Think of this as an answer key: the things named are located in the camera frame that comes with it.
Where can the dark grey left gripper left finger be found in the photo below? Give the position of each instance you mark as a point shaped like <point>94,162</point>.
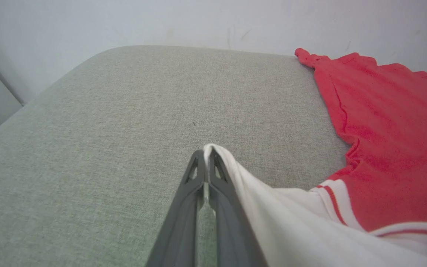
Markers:
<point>184,215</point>

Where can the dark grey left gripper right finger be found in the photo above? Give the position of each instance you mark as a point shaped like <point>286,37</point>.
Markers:
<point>230,230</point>

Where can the red white basketball jersey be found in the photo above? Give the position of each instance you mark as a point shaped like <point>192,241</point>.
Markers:
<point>391,148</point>

